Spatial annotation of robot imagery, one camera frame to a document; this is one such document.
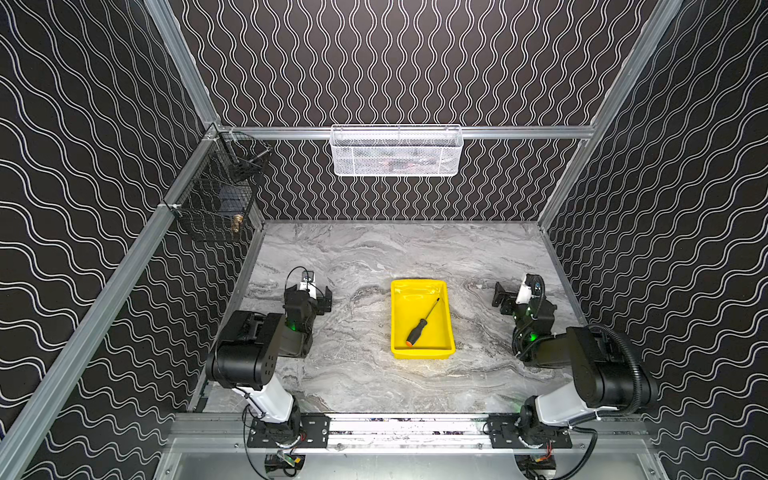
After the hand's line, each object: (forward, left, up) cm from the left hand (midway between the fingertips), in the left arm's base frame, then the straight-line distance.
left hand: (320, 288), depth 95 cm
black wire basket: (+17, +33, +19) cm, 41 cm away
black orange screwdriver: (-13, -30, -4) cm, 33 cm away
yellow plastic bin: (0, -29, -6) cm, 29 cm away
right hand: (+1, -61, +1) cm, 61 cm away
